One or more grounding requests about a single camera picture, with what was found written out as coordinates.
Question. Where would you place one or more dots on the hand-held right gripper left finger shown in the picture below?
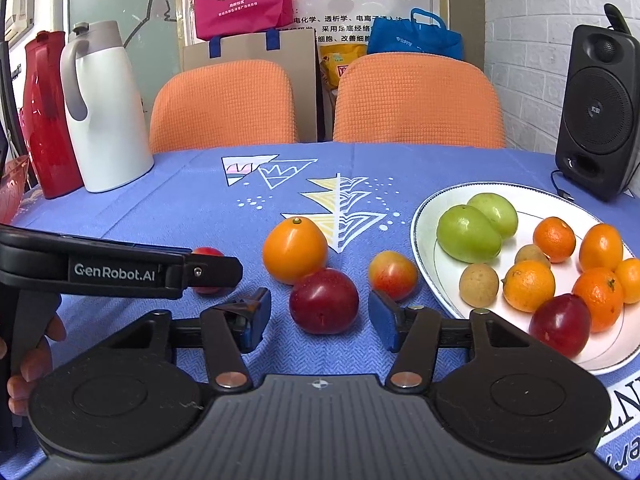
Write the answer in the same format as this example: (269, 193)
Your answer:
(257, 320)

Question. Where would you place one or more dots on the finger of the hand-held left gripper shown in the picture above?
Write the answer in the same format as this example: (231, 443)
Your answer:
(215, 272)

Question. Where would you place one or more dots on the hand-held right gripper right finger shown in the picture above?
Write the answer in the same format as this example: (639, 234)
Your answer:
(382, 320)

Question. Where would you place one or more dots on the small red apple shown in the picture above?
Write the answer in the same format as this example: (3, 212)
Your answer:
(207, 251)

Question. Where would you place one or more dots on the dark red plum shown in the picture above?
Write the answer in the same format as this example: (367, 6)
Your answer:
(324, 302)
(560, 326)

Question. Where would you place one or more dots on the tan round fruit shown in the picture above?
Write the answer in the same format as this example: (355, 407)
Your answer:
(531, 254)
(479, 286)

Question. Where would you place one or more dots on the green fruit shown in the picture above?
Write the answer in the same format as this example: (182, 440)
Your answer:
(467, 235)
(497, 212)

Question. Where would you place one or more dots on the white plate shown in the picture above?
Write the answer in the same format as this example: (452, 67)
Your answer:
(525, 215)

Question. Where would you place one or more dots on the small tangerine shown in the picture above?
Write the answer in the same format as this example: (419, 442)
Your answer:
(554, 240)

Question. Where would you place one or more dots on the person's left hand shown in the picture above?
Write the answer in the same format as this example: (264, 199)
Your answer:
(37, 365)

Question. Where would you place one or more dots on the red-yellow peach on table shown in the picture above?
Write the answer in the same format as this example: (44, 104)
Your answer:
(393, 274)

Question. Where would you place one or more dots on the large navel orange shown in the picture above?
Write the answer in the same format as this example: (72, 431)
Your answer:
(295, 252)

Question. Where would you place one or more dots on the pink translucent basket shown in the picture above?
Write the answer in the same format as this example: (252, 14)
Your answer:
(12, 185)

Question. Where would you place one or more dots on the white thermos jug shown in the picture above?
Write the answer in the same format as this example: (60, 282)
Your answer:
(110, 125)

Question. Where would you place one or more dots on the red thermos jug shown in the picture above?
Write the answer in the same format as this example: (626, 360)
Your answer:
(45, 125)

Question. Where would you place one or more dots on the orange chair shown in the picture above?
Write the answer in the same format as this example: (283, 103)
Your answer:
(415, 100)
(220, 105)

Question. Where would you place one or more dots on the brown paper bag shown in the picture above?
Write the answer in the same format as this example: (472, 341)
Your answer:
(245, 47)

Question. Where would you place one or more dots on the yellow plastic bag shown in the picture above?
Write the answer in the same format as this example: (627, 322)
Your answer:
(340, 57)

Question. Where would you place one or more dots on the white air conditioner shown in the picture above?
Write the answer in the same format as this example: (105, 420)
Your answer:
(20, 15)

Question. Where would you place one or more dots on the magenta tote bag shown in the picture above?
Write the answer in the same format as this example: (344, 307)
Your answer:
(240, 0)

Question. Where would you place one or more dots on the blue tote bag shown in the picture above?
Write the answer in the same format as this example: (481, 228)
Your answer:
(410, 35)

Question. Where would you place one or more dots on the black speaker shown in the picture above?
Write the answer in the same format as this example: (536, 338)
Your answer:
(597, 110)

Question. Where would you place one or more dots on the black device on speaker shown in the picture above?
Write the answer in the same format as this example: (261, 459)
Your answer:
(616, 17)

